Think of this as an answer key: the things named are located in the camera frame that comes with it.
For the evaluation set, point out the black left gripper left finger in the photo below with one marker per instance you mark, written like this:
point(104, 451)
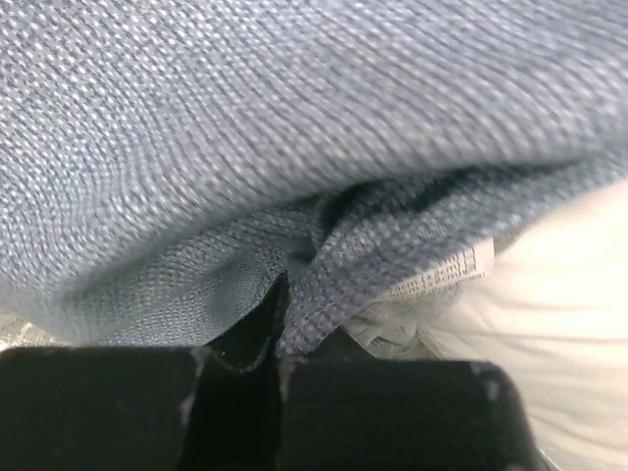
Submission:
point(209, 407)

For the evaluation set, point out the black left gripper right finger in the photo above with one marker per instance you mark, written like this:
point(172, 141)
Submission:
point(355, 412)

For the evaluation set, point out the white pillow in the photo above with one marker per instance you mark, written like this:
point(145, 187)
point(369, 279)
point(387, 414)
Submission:
point(552, 313)

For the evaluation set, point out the blue-grey pillowcase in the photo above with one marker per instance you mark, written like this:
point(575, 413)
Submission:
point(162, 162)

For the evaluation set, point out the white pillowcase care tag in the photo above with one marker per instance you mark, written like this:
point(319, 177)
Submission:
point(471, 263)

